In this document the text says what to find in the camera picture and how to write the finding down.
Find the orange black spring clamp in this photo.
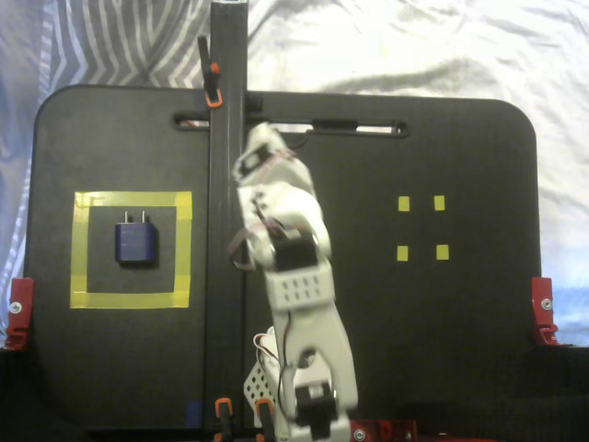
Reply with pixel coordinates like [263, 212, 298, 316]
[196, 35, 225, 111]

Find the red corner bracket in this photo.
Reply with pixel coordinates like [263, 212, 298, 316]
[4, 276, 36, 351]
[529, 275, 560, 346]

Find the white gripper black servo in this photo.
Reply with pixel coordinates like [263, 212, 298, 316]
[232, 122, 315, 194]

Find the black flat bar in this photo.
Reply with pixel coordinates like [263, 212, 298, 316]
[204, 0, 249, 434]

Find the white bedsheet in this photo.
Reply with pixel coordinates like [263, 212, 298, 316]
[0, 0, 589, 346]

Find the red post base bracket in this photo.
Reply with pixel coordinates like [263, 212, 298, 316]
[344, 418, 419, 442]

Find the blue white charger block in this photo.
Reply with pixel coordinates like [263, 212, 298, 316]
[114, 209, 160, 267]

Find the orange black bar clamp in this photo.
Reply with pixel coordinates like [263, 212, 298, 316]
[214, 397, 235, 436]
[254, 398, 273, 436]

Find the red white servo wire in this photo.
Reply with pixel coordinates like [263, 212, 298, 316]
[227, 149, 298, 273]

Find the grey striped blanket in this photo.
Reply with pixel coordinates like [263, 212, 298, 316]
[0, 0, 215, 286]

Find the yellow tape square outline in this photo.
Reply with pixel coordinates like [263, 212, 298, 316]
[69, 191, 193, 310]

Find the black backdrop board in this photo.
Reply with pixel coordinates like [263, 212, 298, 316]
[0, 344, 589, 442]

